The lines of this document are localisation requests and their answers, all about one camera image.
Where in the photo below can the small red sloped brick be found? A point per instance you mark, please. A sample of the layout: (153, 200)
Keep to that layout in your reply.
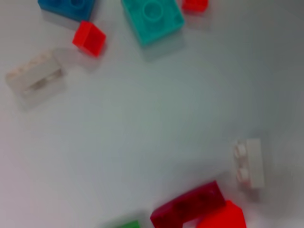
(89, 39)

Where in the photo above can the dark red translucent brick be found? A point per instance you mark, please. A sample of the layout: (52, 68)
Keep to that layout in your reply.
(187, 204)

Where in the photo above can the blue four-stud brick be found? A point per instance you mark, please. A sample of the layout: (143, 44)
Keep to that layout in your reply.
(69, 8)

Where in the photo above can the small red square brick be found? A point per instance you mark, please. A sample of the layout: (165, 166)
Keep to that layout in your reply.
(194, 5)

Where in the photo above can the long clear white brick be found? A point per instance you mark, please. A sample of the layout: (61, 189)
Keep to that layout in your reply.
(35, 76)

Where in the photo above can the bright red brick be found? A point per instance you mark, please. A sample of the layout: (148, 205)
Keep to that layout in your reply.
(225, 218)

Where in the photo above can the teal square brick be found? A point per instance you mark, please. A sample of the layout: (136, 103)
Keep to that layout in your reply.
(154, 21)

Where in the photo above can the green rectangular brick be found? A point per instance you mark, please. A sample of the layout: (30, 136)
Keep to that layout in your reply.
(123, 224)

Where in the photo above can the small white brick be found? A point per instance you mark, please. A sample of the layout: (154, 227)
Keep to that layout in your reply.
(254, 164)

